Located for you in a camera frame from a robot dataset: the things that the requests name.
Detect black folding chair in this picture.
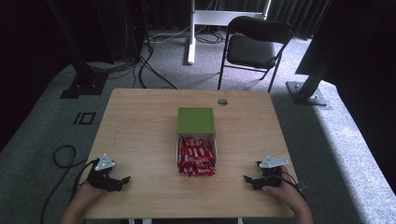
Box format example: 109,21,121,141
217,15,294,94

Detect black metal stand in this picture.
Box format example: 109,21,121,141
285,46,332,107
46,0,109,100

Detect white desk frame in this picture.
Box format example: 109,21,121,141
186,0,272,66

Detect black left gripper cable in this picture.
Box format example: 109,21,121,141
39,144,98,224

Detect white floor cable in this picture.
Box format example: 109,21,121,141
148,25,191,45

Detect person's left hand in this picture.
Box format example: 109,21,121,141
74,181,108,206

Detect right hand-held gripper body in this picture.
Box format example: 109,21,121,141
255,155,290,189

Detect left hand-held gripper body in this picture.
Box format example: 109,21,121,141
86,152,124,192

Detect green box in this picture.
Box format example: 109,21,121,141
176,106,217,135

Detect person's right hand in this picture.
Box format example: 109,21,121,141
261,165,303,208

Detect pile of red snack packets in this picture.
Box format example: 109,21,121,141
177,136,217,178

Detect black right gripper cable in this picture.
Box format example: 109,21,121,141
274,170,307,202

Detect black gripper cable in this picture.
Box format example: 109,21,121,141
274,170,307,202
39,144,98,224

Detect light wooden table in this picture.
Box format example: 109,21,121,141
82,88,297,219

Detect black floor cables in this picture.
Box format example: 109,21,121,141
132,43,179,91

